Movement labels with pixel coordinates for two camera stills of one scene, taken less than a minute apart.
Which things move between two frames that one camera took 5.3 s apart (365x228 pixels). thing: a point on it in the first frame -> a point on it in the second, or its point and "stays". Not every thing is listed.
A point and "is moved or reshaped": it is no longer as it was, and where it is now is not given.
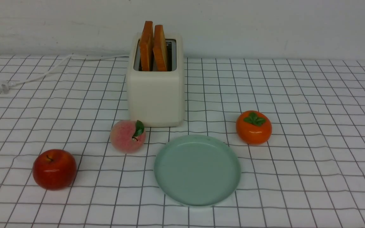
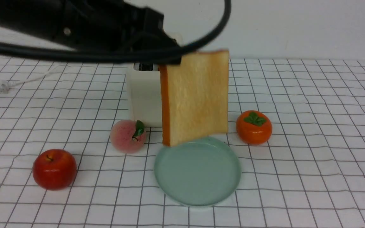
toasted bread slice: (146, 45) is moved or reshaped
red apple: (54, 169) stays
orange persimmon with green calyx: (253, 127) stays
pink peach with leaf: (128, 136) stays
